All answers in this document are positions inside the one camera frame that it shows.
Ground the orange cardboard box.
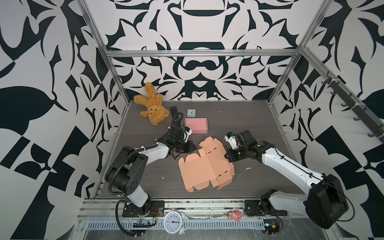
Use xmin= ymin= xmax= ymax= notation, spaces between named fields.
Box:
xmin=178 ymin=137 xmax=235 ymax=193

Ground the pink cardboard box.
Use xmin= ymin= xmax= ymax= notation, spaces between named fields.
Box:
xmin=185 ymin=118 xmax=208 ymax=134

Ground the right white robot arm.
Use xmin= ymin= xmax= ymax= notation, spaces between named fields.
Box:
xmin=225 ymin=131 xmax=352 ymax=229

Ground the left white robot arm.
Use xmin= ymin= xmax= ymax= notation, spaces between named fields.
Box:
xmin=105 ymin=127 xmax=197 ymax=208

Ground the black remote control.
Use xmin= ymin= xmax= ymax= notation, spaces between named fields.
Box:
xmin=171 ymin=106 xmax=181 ymax=127

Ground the small teal alarm clock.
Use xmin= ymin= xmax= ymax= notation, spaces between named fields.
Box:
xmin=187 ymin=109 xmax=196 ymax=118

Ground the brown plush bunny toy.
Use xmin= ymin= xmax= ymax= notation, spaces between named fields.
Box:
xmin=134 ymin=82 xmax=170 ymax=126

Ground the small pink toy figure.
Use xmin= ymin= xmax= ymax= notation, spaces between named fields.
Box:
xmin=228 ymin=211 xmax=243 ymax=222

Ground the white round alarm clock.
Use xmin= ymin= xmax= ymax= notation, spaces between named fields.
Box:
xmin=163 ymin=210 xmax=190 ymax=235

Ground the right green circuit board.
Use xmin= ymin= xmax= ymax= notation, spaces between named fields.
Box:
xmin=262 ymin=217 xmax=284 ymax=236

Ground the green circuit board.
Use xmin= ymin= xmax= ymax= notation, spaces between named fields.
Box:
xmin=133 ymin=218 xmax=157 ymax=228
xmin=262 ymin=217 xmax=284 ymax=236

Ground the left green circuit board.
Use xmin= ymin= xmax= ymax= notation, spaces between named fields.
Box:
xmin=133 ymin=218 xmax=157 ymax=228

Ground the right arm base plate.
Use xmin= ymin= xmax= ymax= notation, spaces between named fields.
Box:
xmin=244 ymin=200 xmax=288 ymax=217

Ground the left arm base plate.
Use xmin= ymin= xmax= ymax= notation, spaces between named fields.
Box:
xmin=122 ymin=201 xmax=165 ymax=218

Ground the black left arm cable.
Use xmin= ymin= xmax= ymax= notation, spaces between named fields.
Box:
xmin=115 ymin=199 xmax=142 ymax=237

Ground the white slotted cable duct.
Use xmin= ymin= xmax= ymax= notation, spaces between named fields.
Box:
xmin=87 ymin=219 xmax=265 ymax=230

